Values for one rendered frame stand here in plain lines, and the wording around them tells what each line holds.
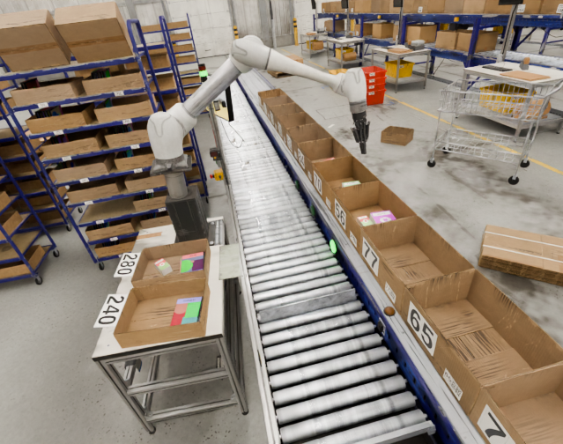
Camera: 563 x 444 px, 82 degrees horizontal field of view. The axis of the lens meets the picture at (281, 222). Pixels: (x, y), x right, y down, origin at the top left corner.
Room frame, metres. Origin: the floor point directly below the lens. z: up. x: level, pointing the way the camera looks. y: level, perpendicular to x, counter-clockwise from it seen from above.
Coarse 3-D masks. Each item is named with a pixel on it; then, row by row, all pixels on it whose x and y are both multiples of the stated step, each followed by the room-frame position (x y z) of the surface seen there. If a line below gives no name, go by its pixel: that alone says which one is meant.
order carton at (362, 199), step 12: (336, 192) 1.59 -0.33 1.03; (348, 192) 1.61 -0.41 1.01; (360, 192) 1.62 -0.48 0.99; (372, 192) 1.63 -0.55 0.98; (384, 192) 1.57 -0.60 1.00; (348, 204) 1.61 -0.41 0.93; (360, 204) 1.62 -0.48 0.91; (372, 204) 1.63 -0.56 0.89; (384, 204) 1.56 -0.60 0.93; (396, 204) 1.43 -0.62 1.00; (336, 216) 1.54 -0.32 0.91; (348, 216) 1.35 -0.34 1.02; (360, 216) 1.53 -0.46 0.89; (396, 216) 1.42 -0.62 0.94; (408, 216) 1.32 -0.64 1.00; (348, 228) 1.35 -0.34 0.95; (360, 228) 1.21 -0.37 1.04
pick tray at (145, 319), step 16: (144, 288) 1.21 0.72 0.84; (160, 288) 1.22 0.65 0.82; (176, 288) 1.22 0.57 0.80; (192, 288) 1.22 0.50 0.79; (208, 288) 1.20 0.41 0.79; (128, 304) 1.13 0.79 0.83; (144, 304) 1.18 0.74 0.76; (160, 304) 1.17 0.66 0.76; (208, 304) 1.12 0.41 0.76; (128, 320) 1.07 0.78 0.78; (144, 320) 1.07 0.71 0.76; (160, 320) 1.06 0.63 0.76; (128, 336) 0.94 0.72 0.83; (144, 336) 0.94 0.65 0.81; (160, 336) 0.94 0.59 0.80; (176, 336) 0.94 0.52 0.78; (192, 336) 0.94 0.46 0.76
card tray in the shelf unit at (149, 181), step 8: (128, 176) 2.70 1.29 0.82; (136, 176) 2.84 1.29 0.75; (144, 176) 2.81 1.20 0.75; (152, 176) 2.58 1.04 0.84; (160, 176) 2.59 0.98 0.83; (128, 184) 2.55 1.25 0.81; (136, 184) 2.56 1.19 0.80; (144, 184) 2.57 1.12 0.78; (152, 184) 2.58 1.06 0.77; (160, 184) 2.59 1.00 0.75
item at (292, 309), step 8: (328, 296) 1.04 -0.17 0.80; (336, 296) 1.05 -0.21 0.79; (344, 296) 1.05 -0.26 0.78; (352, 296) 1.06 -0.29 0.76; (288, 304) 1.02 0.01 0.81; (296, 304) 1.02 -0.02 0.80; (304, 304) 1.02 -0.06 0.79; (312, 304) 1.03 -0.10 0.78; (320, 304) 1.03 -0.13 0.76; (328, 304) 1.04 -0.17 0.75; (336, 304) 1.04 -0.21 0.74; (264, 312) 1.00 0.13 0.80; (272, 312) 1.00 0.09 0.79; (280, 312) 1.01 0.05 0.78; (288, 312) 1.01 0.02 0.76; (296, 312) 1.02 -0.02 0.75; (304, 312) 1.02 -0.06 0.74; (264, 320) 0.99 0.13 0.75; (272, 320) 1.00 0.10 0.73
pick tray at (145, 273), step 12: (192, 240) 1.56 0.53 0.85; (204, 240) 1.56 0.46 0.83; (144, 252) 1.54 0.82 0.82; (156, 252) 1.54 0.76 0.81; (168, 252) 1.55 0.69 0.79; (180, 252) 1.55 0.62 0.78; (192, 252) 1.55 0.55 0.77; (144, 264) 1.48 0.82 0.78; (204, 264) 1.33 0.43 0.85; (132, 276) 1.31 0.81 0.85; (144, 276) 1.40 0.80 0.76; (156, 276) 1.39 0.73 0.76; (168, 276) 1.27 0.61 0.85; (180, 276) 1.28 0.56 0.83; (192, 276) 1.28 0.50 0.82; (204, 276) 1.28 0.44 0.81
